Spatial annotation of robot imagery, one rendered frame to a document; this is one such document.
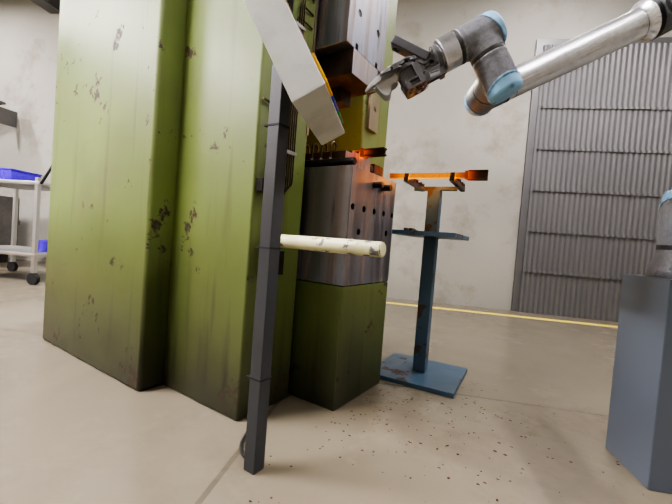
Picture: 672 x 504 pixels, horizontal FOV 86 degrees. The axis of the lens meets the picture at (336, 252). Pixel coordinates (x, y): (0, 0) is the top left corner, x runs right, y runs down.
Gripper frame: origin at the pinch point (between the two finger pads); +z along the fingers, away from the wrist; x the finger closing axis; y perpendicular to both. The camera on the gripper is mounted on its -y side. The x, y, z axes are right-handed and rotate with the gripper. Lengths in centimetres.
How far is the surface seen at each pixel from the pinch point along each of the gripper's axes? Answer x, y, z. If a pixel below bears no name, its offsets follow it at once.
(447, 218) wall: 334, 43, -59
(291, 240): 11, 27, 41
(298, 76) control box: -27.0, 1.9, 15.4
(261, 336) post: -12, 50, 54
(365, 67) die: 44, -26, -8
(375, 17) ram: 48, -44, -21
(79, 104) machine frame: 49, -79, 115
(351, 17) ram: 32, -39, -10
